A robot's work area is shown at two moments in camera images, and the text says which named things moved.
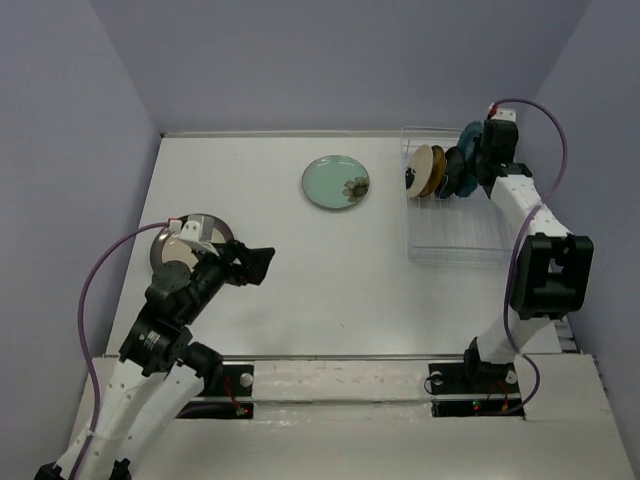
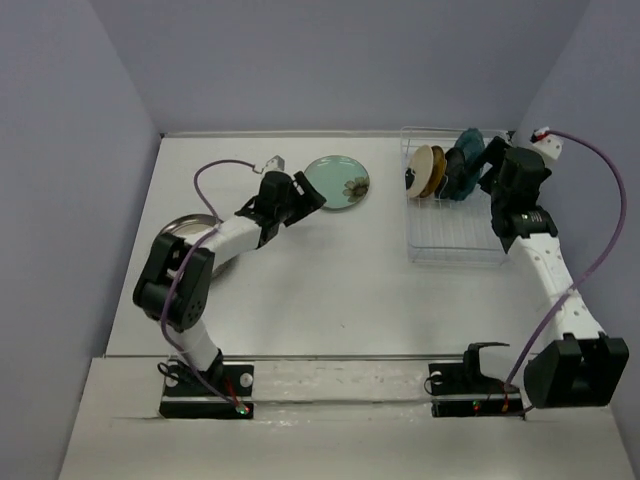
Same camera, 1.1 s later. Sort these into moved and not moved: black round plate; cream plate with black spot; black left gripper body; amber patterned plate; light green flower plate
Moved: black left gripper body
Not moved: light green flower plate; black round plate; cream plate with black spot; amber patterned plate
